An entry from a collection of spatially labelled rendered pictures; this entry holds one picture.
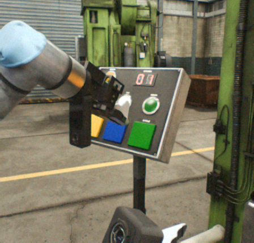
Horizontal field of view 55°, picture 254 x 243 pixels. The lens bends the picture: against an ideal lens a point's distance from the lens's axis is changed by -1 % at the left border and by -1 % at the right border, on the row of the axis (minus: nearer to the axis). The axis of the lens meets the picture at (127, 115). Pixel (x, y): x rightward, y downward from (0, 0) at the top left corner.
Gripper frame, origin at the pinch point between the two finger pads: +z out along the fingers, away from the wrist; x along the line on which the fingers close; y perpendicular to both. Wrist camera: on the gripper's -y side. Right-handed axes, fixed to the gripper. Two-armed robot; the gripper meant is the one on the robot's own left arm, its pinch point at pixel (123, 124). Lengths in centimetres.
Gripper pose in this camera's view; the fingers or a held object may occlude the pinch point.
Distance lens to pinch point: 64.2
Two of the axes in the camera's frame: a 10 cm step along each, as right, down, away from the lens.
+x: -8.0, -1.2, 5.9
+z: 5.2, 3.5, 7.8
